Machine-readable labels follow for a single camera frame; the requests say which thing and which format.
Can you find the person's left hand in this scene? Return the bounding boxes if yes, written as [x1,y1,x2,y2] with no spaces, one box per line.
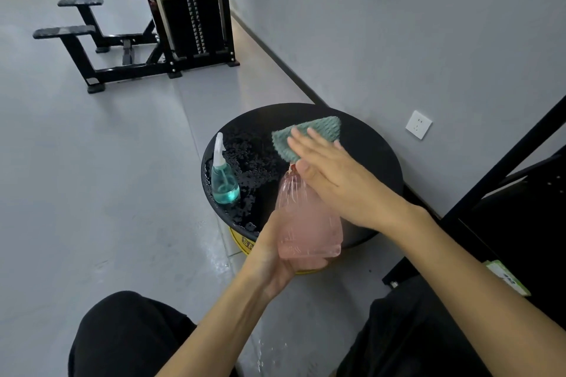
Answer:
[241,209,330,302]

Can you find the person's right hand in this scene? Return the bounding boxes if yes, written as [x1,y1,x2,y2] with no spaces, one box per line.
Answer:
[286,127,432,239]

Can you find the pink spray bottle grey nozzle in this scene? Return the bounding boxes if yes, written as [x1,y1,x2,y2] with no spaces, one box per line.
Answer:
[275,163,344,260]

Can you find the green cleaning cloth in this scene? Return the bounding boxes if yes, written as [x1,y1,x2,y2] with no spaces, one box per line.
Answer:
[271,115,343,162]

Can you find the green spray bottle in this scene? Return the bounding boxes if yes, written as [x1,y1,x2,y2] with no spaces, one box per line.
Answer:
[210,132,241,205]

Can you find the black metal rack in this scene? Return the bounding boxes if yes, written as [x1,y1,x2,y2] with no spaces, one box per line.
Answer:
[382,96,566,329]

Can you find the person's right forearm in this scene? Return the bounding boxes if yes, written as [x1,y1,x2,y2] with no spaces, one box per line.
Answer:
[389,206,566,377]

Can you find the person's left forearm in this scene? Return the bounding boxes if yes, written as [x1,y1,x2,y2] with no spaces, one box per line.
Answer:
[157,266,275,377]

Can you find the yellow barrel base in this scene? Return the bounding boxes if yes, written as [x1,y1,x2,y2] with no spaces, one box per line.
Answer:
[229,226,341,276]

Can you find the round black table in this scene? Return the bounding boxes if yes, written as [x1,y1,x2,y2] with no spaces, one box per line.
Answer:
[201,102,404,249]

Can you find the green white label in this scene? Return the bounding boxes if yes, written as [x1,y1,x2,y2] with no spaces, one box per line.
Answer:
[482,259,531,298]

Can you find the white wall socket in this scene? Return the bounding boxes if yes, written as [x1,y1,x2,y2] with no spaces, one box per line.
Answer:
[405,110,433,141]

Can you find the black cable weight machine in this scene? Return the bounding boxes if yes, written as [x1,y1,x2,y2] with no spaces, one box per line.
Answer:
[32,0,241,94]

